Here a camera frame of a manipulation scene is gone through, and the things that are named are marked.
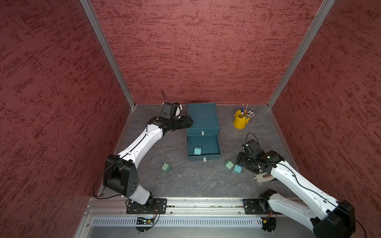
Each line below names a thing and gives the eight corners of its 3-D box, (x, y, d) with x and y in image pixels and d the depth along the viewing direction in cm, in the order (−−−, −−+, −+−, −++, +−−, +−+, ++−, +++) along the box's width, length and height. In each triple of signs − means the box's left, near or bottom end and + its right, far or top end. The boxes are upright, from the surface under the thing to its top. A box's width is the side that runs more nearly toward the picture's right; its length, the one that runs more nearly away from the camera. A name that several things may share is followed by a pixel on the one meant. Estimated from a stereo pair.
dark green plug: (161, 169, 89) (160, 167, 87) (164, 163, 91) (163, 162, 89) (170, 172, 87) (169, 171, 85) (172, 167, 90) (172, 165, 87)
